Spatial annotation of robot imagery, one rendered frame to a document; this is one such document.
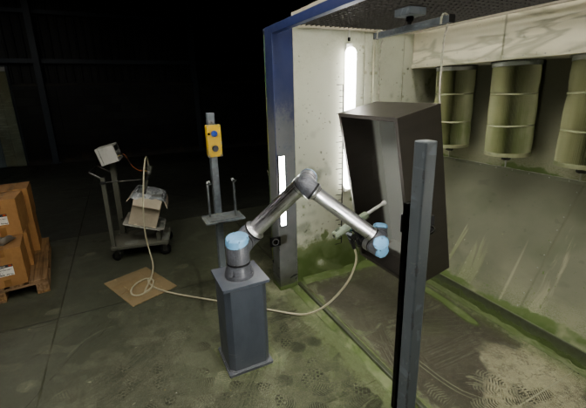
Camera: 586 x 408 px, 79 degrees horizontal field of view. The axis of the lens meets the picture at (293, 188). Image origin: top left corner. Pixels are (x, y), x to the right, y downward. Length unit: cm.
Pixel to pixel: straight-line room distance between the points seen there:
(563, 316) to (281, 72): 266
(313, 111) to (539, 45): 164
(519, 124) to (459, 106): 58
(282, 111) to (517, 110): 179
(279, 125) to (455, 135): 162
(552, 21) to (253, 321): 273
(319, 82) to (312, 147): 55
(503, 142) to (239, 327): 238
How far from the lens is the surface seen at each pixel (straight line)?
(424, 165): 114
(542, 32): 303
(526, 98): 321
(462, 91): 354
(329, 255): 354
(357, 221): 212
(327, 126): 318
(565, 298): 315
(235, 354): 256
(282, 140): 299
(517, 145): 323
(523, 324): 321
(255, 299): 238
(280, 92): 296
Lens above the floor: 179
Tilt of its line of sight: 15 degrees down
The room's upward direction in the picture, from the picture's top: 1 degrees counter-clockwise
